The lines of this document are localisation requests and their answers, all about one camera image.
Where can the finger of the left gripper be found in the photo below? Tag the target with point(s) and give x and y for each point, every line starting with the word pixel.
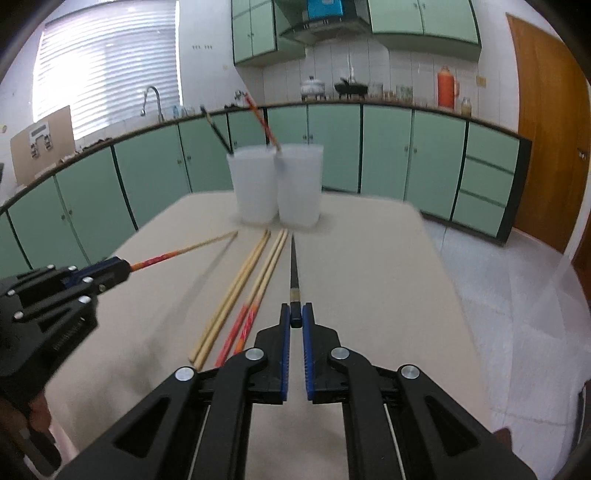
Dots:
pixel 109 272

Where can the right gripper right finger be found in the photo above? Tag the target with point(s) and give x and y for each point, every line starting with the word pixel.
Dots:
pixel 400 424

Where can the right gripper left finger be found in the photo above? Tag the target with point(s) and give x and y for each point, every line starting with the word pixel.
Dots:
pixel 194 425

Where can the red-handled bamboo chopstick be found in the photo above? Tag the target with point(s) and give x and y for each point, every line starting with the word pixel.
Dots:
pixel 262 121

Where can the green upper kitchen cabinets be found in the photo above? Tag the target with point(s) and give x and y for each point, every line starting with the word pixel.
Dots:
pixel 265 33

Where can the right human hand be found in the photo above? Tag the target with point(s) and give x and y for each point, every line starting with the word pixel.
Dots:
pixel 503 439

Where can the left human hand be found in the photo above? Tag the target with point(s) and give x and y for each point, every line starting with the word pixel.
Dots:
pixel 35 416

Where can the plain bamboo chopstick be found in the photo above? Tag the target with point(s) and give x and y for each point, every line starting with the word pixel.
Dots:
pixel 211 339
pixel 204 334

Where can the cardboard box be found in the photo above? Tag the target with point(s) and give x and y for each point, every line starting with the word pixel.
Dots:
pixel 42 145

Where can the chrome sink faucet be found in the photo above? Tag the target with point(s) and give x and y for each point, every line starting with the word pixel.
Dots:
pixel 152 98

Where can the white plastic utensil holder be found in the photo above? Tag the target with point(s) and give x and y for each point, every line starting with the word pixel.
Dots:
pixel 285 185

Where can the window blinds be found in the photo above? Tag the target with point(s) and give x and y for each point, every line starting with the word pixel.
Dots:
pixel 99 59

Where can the white cooking pot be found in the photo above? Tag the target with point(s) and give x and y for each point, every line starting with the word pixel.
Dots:
pixel 312 89

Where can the black wok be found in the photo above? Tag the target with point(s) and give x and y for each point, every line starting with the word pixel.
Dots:
pixel 349 89

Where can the glass jar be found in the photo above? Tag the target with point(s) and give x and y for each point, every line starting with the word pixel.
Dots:
pixel 466 107

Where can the glass container on counter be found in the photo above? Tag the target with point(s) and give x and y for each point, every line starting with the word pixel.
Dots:
pixel 405 94

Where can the orange thermos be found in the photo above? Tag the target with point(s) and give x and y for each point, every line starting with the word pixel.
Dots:
pixel 448 88

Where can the blue box on hood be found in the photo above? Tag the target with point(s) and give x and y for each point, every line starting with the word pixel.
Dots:
pixel 321 9

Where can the brown wooden door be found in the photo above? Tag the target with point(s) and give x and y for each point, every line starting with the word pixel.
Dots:
pixel 554 113

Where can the range hood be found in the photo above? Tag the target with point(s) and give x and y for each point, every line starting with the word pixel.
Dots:
pixel 313 31

